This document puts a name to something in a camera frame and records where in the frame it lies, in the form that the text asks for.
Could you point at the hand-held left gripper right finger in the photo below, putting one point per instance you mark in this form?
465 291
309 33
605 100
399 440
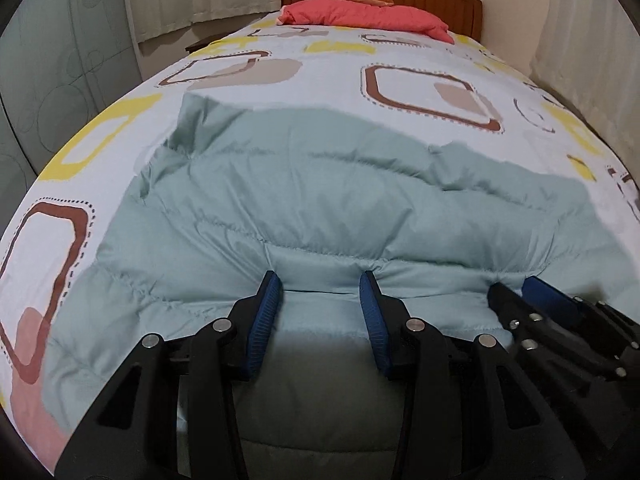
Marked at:
375 322

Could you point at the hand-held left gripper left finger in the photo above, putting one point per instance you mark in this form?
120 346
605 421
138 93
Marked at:
262 322

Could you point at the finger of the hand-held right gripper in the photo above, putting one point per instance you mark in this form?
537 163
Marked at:
550 295
515 310

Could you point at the light green puffer jacket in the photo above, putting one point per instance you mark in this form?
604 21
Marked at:
325 185

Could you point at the bed with patterned sheet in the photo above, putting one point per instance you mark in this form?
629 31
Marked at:
325 80

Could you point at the cream wide curtain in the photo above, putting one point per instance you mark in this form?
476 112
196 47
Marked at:
590 50

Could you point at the wooden nightstand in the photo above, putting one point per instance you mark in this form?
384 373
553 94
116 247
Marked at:
200 45

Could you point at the red pillow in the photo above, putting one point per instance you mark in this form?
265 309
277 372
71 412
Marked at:
360 18

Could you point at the wooden headboard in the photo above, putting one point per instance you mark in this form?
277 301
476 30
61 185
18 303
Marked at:
450 5

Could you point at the frosted glass wardrobe doors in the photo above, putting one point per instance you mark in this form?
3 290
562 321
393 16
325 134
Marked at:
60 60

